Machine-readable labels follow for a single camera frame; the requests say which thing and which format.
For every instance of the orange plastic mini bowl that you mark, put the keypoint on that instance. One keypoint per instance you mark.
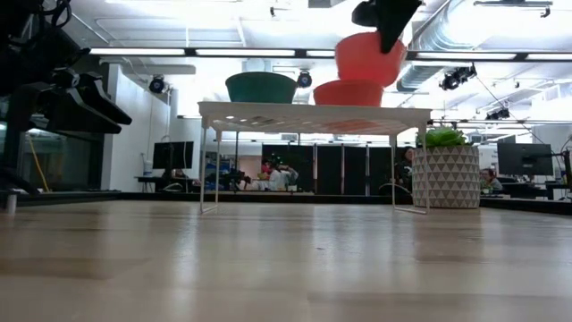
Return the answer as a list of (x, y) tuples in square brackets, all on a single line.
[(362, 62), (348, 95)]

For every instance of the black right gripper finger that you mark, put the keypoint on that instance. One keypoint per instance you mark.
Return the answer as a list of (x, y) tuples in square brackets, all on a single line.
[(397, 22)]

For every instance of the triangle patterned plant pot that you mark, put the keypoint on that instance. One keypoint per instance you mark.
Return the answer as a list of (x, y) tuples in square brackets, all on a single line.
[(447, 179)]

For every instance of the green succulent plant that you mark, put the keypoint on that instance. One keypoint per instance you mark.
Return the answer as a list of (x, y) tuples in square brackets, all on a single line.
[(442, 138)]

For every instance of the black ceiling spotlight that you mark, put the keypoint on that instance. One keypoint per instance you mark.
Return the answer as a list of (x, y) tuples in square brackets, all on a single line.
[(456, 78), (157, 85), (498, 114), (305, 79)]

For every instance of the white perforated shelf rack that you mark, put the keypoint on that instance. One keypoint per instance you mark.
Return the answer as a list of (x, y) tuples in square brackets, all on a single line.
[(313, 109)]

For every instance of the silver ventilation duct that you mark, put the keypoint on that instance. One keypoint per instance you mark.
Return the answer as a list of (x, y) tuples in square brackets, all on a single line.
[(429, 40)]

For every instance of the black room divider panels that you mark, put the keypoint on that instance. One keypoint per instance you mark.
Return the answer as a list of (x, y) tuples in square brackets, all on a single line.
[(330, 169)]

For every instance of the person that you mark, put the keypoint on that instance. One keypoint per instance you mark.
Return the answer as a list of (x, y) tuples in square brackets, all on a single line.
[(491, 181), (404, 170), (281, 178)]

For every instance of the black computer monitor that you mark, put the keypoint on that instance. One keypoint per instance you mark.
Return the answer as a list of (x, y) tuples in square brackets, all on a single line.
[(525, 158), (173, 155)]

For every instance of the teal bowl with floral interior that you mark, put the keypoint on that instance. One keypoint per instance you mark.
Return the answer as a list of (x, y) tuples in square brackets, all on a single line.
[(261, 89)]

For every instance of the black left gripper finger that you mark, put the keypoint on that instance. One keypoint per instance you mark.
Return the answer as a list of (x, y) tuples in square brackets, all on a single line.
[(85, 116), (107, 105)]

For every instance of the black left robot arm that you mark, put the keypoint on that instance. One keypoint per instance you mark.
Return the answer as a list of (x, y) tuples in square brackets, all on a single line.
[(27, 44)]

